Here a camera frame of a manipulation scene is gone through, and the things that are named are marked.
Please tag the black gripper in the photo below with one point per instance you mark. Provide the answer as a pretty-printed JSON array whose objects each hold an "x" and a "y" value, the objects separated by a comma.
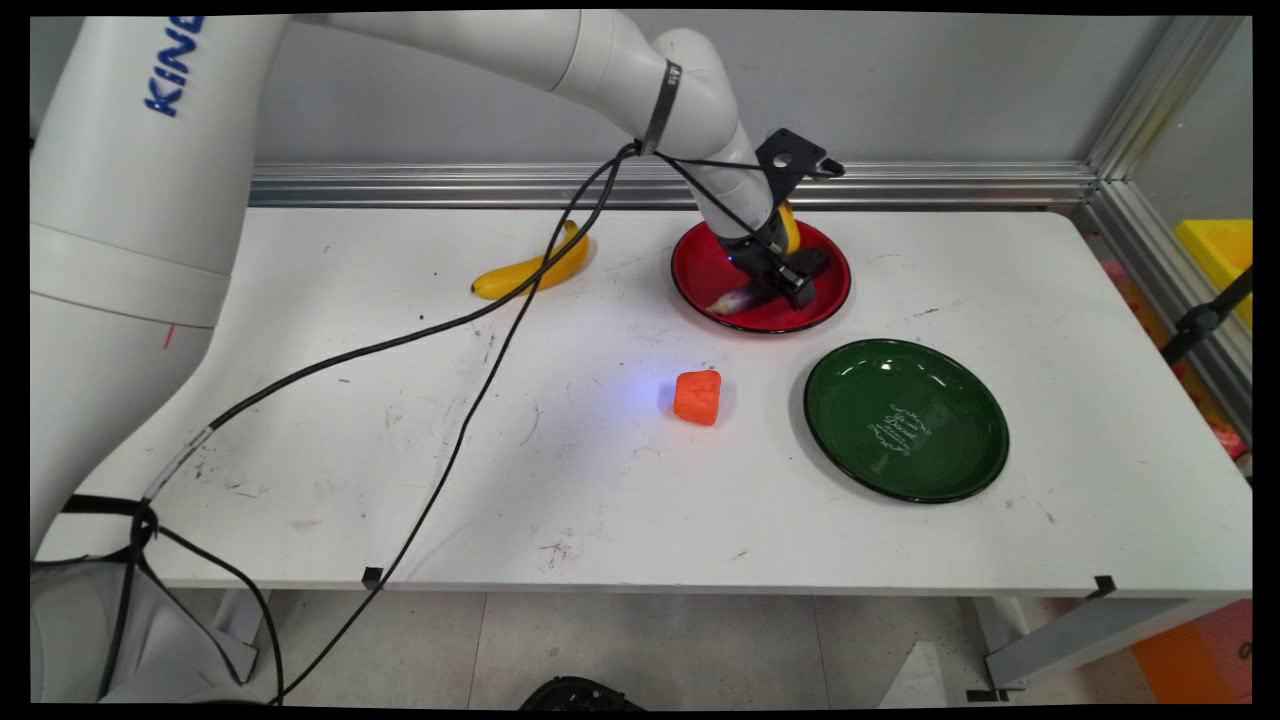
[{"x": 760, "y": 255}]

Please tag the purple eggplant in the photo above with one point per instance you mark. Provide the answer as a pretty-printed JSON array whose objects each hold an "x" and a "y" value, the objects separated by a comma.
[{"x": 730, "y": 298}]

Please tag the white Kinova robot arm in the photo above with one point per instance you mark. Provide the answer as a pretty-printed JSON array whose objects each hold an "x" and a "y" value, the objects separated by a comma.
[{"x": 130, "y": 200}]

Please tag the yellow pear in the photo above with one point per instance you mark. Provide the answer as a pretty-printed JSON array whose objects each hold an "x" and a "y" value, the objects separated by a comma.
[{"x": 791, "y": 232}]

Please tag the red plate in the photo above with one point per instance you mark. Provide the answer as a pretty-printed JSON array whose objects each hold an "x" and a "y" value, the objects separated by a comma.
[{"x": 700, "y": 270}]

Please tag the orange carrot chunk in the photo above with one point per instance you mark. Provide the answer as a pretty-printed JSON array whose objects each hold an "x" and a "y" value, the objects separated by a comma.
[{"x": 698, "y": 397}]

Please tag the green plate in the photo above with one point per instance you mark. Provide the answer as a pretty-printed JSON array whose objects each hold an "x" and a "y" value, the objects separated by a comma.
[{"x": 900, "y": 420}]

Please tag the yellow banana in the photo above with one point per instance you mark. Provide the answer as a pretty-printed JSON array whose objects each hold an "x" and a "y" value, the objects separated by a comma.
[{"x": 500, "y": 282}]

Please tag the yellow plastic bin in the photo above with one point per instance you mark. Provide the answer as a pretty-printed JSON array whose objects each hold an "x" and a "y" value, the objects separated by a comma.
[{"x": 1220, "y": 260}]

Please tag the black tape marker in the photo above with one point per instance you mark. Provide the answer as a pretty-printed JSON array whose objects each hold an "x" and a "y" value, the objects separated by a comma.
[
  {"x": 373, "y": 577},
  {"x": 1105, "y": 586}
]

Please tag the black round floor object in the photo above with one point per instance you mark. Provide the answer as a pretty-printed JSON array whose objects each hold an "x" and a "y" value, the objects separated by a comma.
[{"x": 580, "y": 695}]

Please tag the grey table leg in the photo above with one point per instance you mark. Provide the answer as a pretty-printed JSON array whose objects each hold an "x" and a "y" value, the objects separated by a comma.
[{"x": 1080, "y": 640}]

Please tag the orange box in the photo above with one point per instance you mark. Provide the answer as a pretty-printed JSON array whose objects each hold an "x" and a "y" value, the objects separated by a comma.
[{"x": 1200, "y": 655}]

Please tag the long horizontal aluminium rail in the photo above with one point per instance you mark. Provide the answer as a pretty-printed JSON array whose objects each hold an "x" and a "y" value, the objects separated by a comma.
[{"x": 900, "y": 186}]

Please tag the short side aluminium rail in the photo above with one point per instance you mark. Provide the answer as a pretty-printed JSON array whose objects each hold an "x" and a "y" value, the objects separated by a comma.
[{"x": 1170, "y": 290}]

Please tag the upright aluminium corner post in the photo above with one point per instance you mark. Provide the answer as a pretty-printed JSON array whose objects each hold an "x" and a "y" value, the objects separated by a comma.
[{"x": 1160, "y": 95}]

